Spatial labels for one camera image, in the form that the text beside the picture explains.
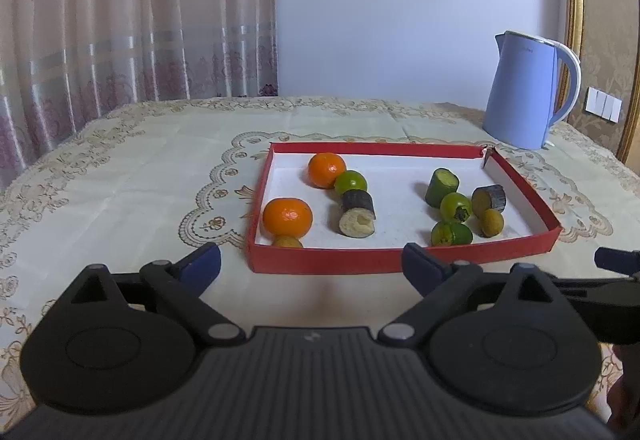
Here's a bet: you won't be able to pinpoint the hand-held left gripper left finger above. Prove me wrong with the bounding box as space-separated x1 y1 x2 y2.
70 242 247 347

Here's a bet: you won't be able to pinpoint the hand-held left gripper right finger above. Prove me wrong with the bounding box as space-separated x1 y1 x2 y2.
377 242 566 347

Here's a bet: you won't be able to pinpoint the light blue electric kettle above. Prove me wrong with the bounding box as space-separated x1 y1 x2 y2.
481 30 582 151

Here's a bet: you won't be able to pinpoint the red cardboard box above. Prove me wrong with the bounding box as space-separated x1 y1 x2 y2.
246 141 562 275

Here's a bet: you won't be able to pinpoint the green round fruit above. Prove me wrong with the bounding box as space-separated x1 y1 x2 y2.
439 192 473 224
333 170 369 195

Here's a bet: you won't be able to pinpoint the orange mandarin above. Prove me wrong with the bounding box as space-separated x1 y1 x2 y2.
307 152 347 189
262 198 314 239

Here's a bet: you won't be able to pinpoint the dark eggplant chunk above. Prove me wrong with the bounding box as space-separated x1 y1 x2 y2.
337 190 377 239

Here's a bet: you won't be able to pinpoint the person's right hand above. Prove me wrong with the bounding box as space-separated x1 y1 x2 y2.
607 345 640 431

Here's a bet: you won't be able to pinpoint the green cucumber piece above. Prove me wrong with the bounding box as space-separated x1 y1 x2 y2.
425 168 460 209
431 221 473 248

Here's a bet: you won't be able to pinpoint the white wall switch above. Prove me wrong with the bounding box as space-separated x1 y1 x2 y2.
584 86 623 123

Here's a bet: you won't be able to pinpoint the pink patterned curtain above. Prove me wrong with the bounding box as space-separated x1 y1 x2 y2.
0 0 278 191

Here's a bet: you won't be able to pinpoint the small dark eggplant piece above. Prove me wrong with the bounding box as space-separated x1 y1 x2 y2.
471 185 507 219

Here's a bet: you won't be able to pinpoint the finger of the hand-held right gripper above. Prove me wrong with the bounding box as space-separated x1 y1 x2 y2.
549 272 640 293
595 247 640 273

